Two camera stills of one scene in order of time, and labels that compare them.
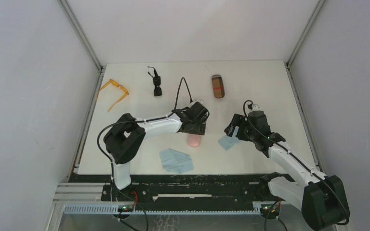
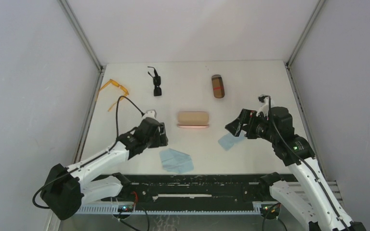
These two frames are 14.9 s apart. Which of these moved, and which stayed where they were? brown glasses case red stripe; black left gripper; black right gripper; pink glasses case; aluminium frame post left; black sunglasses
Moved: pink glasses case; black left gripper; black right gripper
Stayed: brown glasses case red stripe; black sunglasses; aluminium frame post left
